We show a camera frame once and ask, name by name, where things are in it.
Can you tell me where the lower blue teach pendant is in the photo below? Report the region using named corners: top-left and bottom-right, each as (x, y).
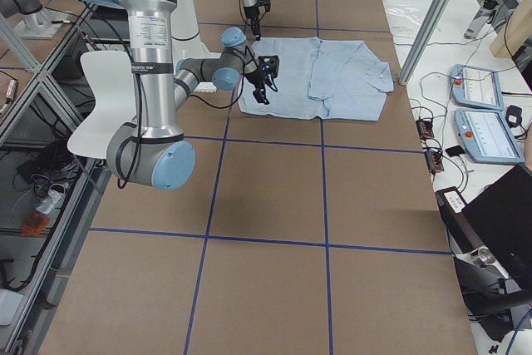
top-left (454, 108), bottom-right (525, 165)

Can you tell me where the upper blue teach pendant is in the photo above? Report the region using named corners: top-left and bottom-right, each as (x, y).
top-left (451, 64), bottom-right (505, 111)

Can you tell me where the light blue collared shirt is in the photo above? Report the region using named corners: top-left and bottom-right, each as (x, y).
top-left (239, 37), bottom-right (394, 121)

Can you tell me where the aluminium frame post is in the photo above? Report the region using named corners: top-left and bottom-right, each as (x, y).
top-left (397, 0), bottom-right (479, 86)

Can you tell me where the blue teach pendant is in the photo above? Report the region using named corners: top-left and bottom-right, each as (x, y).
top-left (454, 108), bottom-right (525, 165)
top-left (451, 64), bottom-right (505, 111)

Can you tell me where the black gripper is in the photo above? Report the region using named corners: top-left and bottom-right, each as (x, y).
top-left (244, 67), bottom-right (270, 105)
top-left (244, 4), bottom-right (262, 41)

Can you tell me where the black laptop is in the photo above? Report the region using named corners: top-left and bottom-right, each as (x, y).
top-left (436, 164), bottom-right (531, 287)

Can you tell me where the clear plastic bag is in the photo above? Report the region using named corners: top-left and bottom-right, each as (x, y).
top-left (383, 0), bottom-right (423, 45)

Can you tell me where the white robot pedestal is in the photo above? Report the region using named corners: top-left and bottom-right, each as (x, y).
top-left (160, 0), bottom-right (219, 75)

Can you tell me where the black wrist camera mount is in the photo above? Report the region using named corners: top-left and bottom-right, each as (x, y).
top-left (256, 0), bottom-right (271, 13)
top-left (259, 56), bottom-right (280, 86)

